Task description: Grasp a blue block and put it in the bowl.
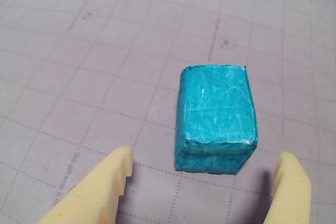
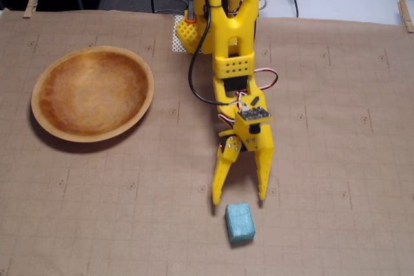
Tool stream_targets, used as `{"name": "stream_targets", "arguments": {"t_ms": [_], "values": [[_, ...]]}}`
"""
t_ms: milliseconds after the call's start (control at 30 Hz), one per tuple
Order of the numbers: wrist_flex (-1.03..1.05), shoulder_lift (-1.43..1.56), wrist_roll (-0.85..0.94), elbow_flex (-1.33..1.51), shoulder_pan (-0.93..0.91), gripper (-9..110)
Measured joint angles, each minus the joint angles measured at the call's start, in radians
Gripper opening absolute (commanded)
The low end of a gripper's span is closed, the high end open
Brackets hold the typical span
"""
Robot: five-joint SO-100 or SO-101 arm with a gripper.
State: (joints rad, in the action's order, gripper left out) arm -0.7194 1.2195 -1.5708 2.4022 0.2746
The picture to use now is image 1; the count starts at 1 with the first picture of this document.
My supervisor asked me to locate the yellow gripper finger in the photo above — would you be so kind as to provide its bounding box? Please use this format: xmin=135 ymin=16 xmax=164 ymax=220
xmin=264 ymin=151 xmax=313 ymax=224
xmin=36 ymin=145 xmax=134 ymax=224

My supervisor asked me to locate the brown gridded paper sheet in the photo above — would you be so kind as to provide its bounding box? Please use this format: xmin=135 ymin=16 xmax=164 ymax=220
xmin=0 ymin=0 xmax=336 ymax=224

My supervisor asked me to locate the blue block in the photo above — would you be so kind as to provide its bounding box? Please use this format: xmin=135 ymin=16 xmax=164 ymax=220
xmin=173 ymin=64 xmax=258 ymax=176

